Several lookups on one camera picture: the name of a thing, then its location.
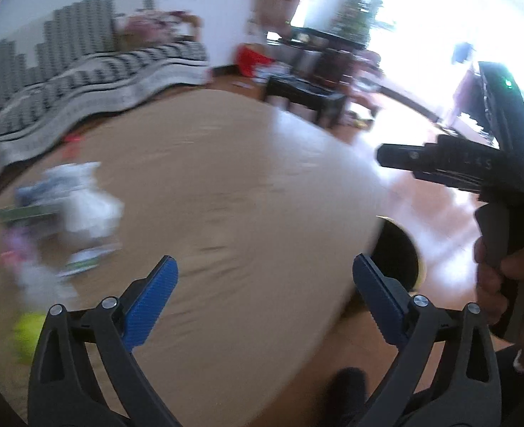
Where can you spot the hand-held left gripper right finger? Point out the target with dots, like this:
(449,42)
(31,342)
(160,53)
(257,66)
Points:
(380,302)

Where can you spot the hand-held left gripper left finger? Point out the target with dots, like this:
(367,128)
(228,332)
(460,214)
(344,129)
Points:
(153,302)

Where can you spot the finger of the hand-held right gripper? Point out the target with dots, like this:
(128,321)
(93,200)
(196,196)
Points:
(400,156)

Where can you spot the black trash bin gold rim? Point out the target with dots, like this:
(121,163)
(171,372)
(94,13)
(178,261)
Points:
(400,249)

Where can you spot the white tissue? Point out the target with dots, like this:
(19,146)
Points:
(93,209)

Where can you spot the blue white wrapper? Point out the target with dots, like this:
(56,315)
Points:
(39,189)

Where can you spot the green white wrapper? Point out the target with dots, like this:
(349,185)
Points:
(88,260)

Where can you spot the black wooden chair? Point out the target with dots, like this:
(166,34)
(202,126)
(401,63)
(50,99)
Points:
(306,98)

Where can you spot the clear plastic wrapper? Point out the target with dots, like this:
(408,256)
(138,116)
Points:
(44,284)

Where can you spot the yellow green ball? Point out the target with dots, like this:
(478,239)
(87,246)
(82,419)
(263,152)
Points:
(26,336)

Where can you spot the purple packet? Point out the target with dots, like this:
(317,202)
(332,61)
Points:
(17,249)

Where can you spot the round table with tan cover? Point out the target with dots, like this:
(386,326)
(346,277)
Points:
(244,187)

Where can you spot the green potted plant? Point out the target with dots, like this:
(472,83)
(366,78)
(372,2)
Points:
(360,4)

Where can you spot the green flat box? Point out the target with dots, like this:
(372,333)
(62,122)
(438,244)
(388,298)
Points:
(21,213)

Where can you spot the red bag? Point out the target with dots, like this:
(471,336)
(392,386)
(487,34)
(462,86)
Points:
(253,60)

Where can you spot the small red object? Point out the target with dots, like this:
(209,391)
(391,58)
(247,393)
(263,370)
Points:
(73,140)

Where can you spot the black white patterned blanket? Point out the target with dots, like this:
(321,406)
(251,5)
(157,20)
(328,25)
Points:
(88,80)

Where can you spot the pile of pink clothes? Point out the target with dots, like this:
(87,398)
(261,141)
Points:
(150,26)

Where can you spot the striped sofa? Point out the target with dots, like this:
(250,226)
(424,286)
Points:
(66,26)

